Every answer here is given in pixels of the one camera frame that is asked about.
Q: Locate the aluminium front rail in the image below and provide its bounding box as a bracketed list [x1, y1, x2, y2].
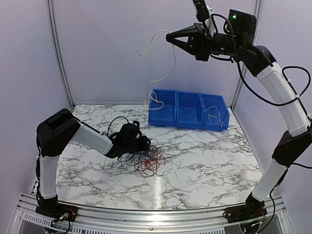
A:
[8, 194, 293, 234]

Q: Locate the blue plastic bin left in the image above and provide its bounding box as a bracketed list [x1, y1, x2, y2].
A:
[148, 89, 177, 127]

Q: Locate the blue plastic bin right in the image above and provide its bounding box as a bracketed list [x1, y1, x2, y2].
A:
[202, 94, 230, 131]

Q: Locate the yellow cable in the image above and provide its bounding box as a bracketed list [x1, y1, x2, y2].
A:
[206, 105, 226, 129]
[136, 30, 177, 111]

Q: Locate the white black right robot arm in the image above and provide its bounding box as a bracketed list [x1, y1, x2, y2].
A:
[166, 7, 312, 218]

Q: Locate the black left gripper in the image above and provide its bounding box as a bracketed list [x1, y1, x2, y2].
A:
[124, 136, 150, 154]

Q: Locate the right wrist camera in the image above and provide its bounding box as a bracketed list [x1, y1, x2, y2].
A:
[193, 0, 217, 36]

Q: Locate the aluminium frame post left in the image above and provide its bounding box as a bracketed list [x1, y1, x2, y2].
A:
[46, 0, 75, 110]

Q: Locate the brown cable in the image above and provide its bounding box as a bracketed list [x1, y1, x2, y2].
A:
[118, 138, 166, 177]

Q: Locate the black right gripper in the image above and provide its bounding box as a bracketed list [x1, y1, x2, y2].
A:
[167, 22, 244, 61]

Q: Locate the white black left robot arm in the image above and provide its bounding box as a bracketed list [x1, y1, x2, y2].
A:
[36, 109, 151, 217]

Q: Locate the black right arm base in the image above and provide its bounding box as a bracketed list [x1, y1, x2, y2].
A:
[223, 194, 267, 223]

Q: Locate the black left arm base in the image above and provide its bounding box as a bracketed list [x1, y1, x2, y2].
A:
[36, 193, 78, 222]

